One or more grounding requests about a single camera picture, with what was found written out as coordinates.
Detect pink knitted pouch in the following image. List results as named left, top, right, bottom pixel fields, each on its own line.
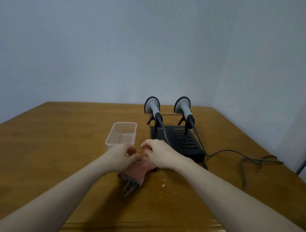
left=117, top=158, right=157, bottom=198

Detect person's right forearm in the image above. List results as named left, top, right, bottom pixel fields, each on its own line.
left=174, top=158, right=304, bottom=232

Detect clear plastic container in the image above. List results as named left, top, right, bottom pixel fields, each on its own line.
left=105, top=122, right=138, bottom=150

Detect grey handheld barcode scanner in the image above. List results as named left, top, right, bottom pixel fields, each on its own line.
left=144, top=96, right=164, bottom=130
left=174, top=96, right=195, bottom=130

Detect person's right hand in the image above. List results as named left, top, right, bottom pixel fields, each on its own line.
left=140, top=139, right=192, bottom=170

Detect person's left hand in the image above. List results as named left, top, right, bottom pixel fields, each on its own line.
left=105, top=144, right=142, bottom=173

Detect long grey scanner cable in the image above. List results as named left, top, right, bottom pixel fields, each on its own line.
left=190, top=121, right=284, bottom=192

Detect black scanner stand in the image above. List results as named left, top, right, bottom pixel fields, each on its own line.
left=146, top=114, right=206, bottom=163

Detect pale crumbs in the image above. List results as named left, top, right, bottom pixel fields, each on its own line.
left=158, top=178, right=172, bottom=199

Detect short grey scanner cable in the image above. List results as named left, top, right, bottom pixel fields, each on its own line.
left=160, top=123, right=171, bottom=147

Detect person's left forearm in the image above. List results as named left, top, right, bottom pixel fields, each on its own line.
left=0, top=154, right=113, bottom=232

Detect dark metal leg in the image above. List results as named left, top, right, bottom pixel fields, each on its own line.
left=296, top=159, right=306, bottom=175

